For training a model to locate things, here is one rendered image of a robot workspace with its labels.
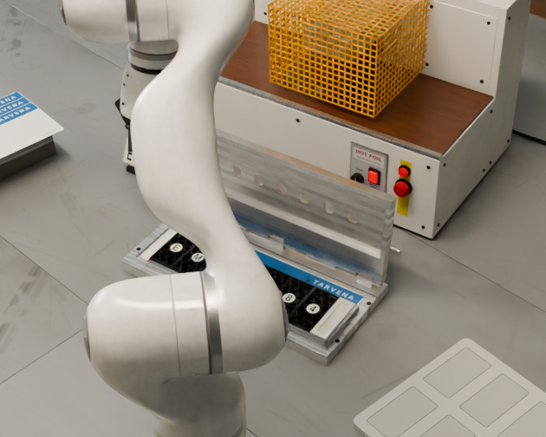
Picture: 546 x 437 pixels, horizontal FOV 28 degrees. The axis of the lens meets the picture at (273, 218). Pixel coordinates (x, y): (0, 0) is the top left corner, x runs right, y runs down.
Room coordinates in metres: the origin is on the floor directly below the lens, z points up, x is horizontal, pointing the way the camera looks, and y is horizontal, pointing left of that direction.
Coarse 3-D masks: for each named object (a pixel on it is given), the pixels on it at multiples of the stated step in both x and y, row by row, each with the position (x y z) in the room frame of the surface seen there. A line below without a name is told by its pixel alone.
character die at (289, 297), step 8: (296, 280) 1.39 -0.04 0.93; (288, 288) 1.38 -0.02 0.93; (296, 288) 1.37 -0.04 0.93; (304, 288) 1.37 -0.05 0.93; (312, 288) 1.37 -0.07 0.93; (288, 296) 1.35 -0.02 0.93; (296, 296) 1.35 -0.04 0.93; (304, 296) 1.36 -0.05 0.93; (288, 304) 1.33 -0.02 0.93; (296, 304) 1.33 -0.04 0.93; (288, 312) 1.31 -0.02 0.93
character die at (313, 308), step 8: (312, 296) 1.35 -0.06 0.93; (320, 296) 1.35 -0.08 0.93; (328, 296) 1.35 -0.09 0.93; (336, 296) 1.35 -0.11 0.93; (304, 304) 1.33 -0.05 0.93; (312, 304) 1.33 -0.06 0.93; (320, 304) 1.33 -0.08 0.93; (328, 304) 1.33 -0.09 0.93; (296, 312) 1.32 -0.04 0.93; (304, 312) 1.31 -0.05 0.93; (312, 312) 1.31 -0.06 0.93; (320, 312) 1.31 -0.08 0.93; (296, 320) 1.30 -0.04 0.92; (304, 320) 1.29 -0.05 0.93; (312, 320) 1.29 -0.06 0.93; (304, 328) 1.28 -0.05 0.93; (312, 328) 1.27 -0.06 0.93
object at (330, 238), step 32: (224, 160) 1.58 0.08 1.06; (256, 160) 1.54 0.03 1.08; (288, 160) 1.50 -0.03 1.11; (256, 192) 1.53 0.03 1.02; (288, 192) 1.50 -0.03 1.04; (320, 192) 1.46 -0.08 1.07; (352, 192) 1.43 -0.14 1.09; (384, 192) 1.40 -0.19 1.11; (256, 224) 1.51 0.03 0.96; (288, 224) 1.48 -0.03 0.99; (320, 224) 1.46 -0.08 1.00; (352, 224) 1.42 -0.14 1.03; (384, 224) 1.38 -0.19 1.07; (320, 256) 1.43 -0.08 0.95; (352, 256) 1.40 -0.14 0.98; (384, 256) 1.37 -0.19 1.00
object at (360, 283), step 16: (144, 240) 1.52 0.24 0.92; (256, 240) 1.51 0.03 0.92; (272, 240) 1.49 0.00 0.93; (128, 256) 1.48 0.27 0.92; (272, 256) 1.47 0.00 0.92; (288, 256) 1.47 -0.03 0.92; (304, 256) 1.47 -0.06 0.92; (128, 272) 1.46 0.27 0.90; (144, 272) 1.43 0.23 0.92; (160, 272) 1.43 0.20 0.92; (320, 272) 1.42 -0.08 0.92; (336, 272) 1.42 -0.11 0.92; (352, 272) 1.40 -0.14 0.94; (352, 288) 1.37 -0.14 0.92; (368, 288) 1.38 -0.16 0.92; (384, 288) 1.38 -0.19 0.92; (352, 320) 1.30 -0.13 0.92; (288, 336) 1.26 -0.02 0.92; (304, 352) 1.24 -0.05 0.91; (320, 352) 1.23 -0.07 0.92; (336, 352) 1.24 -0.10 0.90
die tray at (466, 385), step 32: (448, 352) 1.23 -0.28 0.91; (480, 352) 1.23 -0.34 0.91; (416, 384) 1.16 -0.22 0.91; (448, 384) 1.16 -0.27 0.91; (480, 384) 1.16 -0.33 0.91; (512, 384) 1.16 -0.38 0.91; (384, 416) 1.10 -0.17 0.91; (416, 416) 1.10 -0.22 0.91; (448, 416) 1.09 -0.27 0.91; (480, 416) 1.09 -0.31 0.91; (512, 416) 1.09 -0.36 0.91; (544, 416) 1.09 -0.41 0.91
